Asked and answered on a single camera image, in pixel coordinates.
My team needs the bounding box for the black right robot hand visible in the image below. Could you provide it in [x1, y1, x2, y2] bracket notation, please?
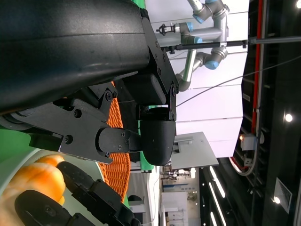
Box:
[14, 161, 142, 226]

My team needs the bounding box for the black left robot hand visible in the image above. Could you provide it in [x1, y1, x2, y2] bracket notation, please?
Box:
[0, 0, 181, 167]

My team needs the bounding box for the long orange striped bread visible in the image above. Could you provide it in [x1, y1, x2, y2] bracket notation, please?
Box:
[0, 154, 66, 226]

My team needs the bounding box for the pale grey-green bowl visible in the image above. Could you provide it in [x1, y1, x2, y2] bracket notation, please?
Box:
[0, 147, 108, 226]

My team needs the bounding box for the orange wicker basket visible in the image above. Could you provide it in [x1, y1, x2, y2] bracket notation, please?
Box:
[97, 81, 131, 204]

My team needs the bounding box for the green tablecloth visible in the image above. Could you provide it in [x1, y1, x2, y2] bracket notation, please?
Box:
[0, 0, 156, 226]

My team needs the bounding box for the black and silver pole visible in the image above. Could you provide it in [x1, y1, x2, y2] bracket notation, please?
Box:
[162, 39, 301, 52]

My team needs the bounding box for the grey electrical box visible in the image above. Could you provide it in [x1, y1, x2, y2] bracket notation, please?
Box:
[239, 134, 258, 151]

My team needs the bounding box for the red pipe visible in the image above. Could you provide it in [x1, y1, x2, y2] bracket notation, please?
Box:
[251, 0, 263, 135]

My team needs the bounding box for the white printed sign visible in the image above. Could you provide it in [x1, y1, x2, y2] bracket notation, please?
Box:
[274, 178, 293, 214]

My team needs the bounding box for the grey flexible hose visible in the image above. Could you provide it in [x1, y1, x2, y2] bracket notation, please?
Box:
[229, 136, 265, 176]

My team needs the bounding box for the thin grey wire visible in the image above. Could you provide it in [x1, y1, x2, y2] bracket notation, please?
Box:
[176, 55, 301, 108]

